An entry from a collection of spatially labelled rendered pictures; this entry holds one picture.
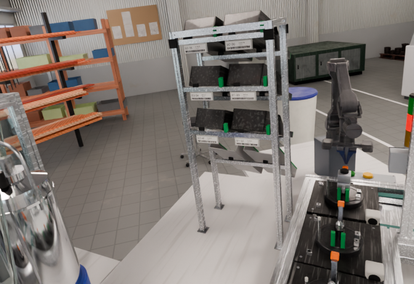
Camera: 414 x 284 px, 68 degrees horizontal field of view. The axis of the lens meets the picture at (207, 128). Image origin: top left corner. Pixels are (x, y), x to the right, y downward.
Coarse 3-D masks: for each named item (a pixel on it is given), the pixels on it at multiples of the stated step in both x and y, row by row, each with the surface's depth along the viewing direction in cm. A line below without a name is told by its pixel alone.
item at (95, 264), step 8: (80, 256) 122; (88, 256) 121; (96, 256) 121; (104, 256) 120; (88, 264) 117; (96, 264) 116; (104, 264) 116; (112, 264) 115; (88, 272) 113; (96, 272) 112; (104, 272) 112; (96, 280) 109
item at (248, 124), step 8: (240, 112) 109; (248, 112) 107; (256, 112) 105; (264, 112) 103; (232, 120) 110; (240, 120) 108; (248, 120) 106; (256, 120) 105; (264, 120) 103; (280, 120) 113; (232, 128) 110; (240, 128) 108; (248, 128) 106; (256, 128) 104; (264, 128) 103; (280, 128) 114
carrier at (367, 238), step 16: (304, 224) 107; (320, 224) 94; (336, 224) 94; (352, 224) 104; (368, 224) 103; (304, 240) 99; (320, 240) 96; (336, 240) 95; (352, 240) 94; (368, 240) 96; (304, 256) 93; (320, 256) 92; (352, 256) 90; (368, 256) 90; (352, 272) 85; (368, 272) 83
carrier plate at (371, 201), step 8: (336, 184) 128; (352, 184) 126; (312, 192) 125; (320, 192) 124; (368, 192) 120; (376, 192) 119; (312, 200) 119; (320, 200) 119; (368, 200) 115; (376, 200) 114; (312, 208) 114; (320, 208) 114; (328, 208) 114; (336, 208) 113; (360, 208) 111; (368, 208) 111; (376, 208) 110; (328, 216) 110; (336, 216) 109; (344, 216) 108; (352, 216) 108; (360, 216) 107
